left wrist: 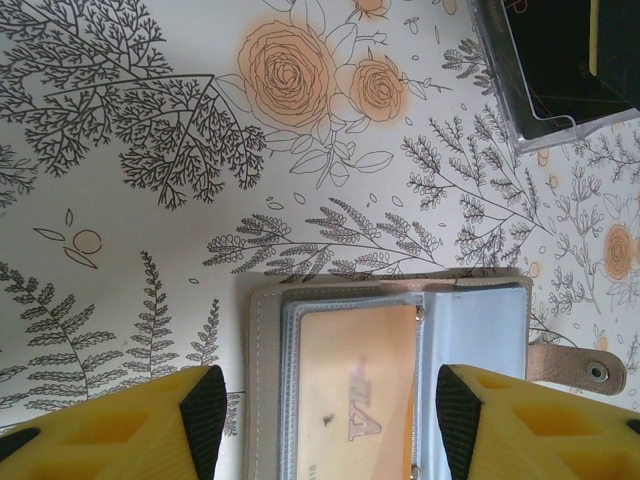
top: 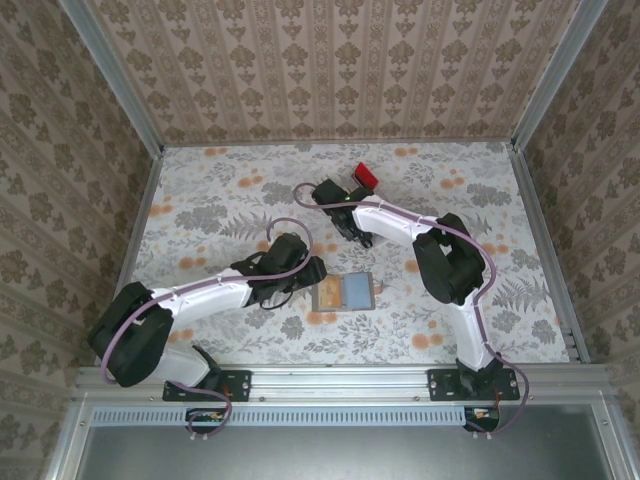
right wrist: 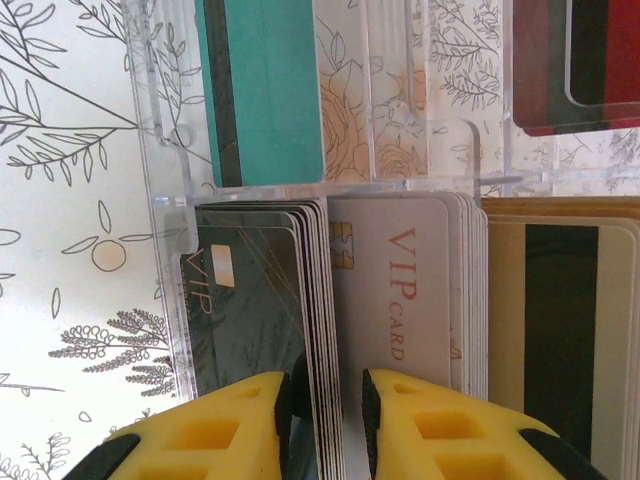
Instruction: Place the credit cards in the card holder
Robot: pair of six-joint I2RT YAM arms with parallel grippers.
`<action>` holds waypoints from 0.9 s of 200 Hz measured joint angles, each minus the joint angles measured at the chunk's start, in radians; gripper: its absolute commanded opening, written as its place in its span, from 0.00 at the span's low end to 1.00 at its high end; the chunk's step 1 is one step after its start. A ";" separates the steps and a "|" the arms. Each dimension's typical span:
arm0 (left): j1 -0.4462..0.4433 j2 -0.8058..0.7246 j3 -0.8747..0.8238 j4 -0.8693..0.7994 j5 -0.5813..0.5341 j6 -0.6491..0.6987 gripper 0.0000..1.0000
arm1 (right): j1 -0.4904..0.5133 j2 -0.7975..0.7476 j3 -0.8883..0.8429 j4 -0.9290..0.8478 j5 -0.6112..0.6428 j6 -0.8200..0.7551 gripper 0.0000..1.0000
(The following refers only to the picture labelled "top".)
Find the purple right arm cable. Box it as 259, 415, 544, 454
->
292, 181, 532, 442

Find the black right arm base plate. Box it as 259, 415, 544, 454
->
427, 368, 521, 403

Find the aluminium corner post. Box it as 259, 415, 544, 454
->
55, 0, 166, 154
508, 0, 611, 151

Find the tan credit card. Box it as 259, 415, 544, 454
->
319, 278, 345, 310

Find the long aluminium base rail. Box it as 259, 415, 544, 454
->
74, 363, 609, 404

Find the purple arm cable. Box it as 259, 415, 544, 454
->
292, 181, 532, 442
100, 216, 315, 444

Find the grey sheet metal panel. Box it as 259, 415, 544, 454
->
74, 424, 616, 480

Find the light blue credit card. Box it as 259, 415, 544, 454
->
344, 275, 374, 310

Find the white slotted cable duct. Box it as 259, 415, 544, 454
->
92, 404, 501, 428

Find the thin aluminium table end rail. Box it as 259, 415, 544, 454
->
160, 137, 516, 149

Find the grey folding card holder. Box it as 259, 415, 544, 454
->
310, 273, 376, 314

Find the aluminium table side rail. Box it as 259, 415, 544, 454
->
505, 143, 592, 365
112, 147, 166, 306

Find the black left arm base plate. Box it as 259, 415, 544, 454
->
162, 368, 252, 403

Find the aluminium frame bar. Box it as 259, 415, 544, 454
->
591, 399, 625, 480
45, 394, 96, 480

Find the floral patterned table covering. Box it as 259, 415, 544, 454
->
107, 142, 574, 366

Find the black connector board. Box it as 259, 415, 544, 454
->
185, 407, 226, 435

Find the red card stack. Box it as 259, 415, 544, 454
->
350, 161, 380, 191

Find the clear acrylic card organizer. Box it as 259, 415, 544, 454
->
327, 161, 388, 249

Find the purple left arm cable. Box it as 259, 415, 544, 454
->
100, 216, 315, 444

